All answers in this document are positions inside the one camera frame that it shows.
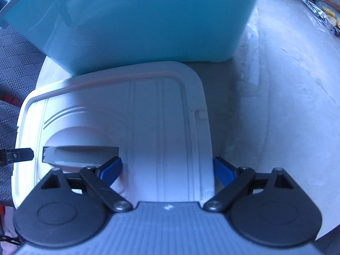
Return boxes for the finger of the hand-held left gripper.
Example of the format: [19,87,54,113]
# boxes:
[0,148,34,166]

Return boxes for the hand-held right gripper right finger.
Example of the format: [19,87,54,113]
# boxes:
[203,156,296,213]

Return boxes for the white storage box lid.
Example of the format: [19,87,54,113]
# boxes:
[11,61,215,210]

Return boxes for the grey patterned chair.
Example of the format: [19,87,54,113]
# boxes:
[0,99,27,208]
[0,24,47,107]

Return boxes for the blue plastic storage box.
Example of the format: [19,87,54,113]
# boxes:
[0,0,267,75]

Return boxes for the plate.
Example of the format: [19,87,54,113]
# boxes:
[316,0,340,35]

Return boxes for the yellow apple slices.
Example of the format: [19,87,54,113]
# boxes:
[323,7,340,27]

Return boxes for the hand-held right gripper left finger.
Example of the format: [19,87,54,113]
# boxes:
[40,156,134,213]

